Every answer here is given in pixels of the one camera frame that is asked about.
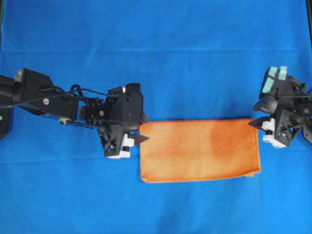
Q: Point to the orange towel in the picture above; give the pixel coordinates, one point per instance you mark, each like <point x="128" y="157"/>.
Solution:
<point x="198" y="150"/>

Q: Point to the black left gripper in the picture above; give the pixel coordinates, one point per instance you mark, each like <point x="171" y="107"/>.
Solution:
<point x="122" y="118"/>

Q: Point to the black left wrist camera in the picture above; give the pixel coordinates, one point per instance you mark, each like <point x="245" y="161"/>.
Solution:
<point x="133" y="89"/>

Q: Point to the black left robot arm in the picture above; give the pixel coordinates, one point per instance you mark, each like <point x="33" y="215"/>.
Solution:
<point x="35" y="93"/>

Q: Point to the blue table cloth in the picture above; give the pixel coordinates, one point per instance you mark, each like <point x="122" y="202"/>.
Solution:
<point x="195" y="59"/>

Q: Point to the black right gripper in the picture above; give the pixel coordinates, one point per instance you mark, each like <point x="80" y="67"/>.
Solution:
<point x="281" y="126"/>

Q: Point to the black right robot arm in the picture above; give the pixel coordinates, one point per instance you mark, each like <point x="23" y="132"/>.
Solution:
<point x="306" y="107"/>

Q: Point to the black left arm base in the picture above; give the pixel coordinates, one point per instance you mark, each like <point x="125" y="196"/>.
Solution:
<point x="6" y="121"/>

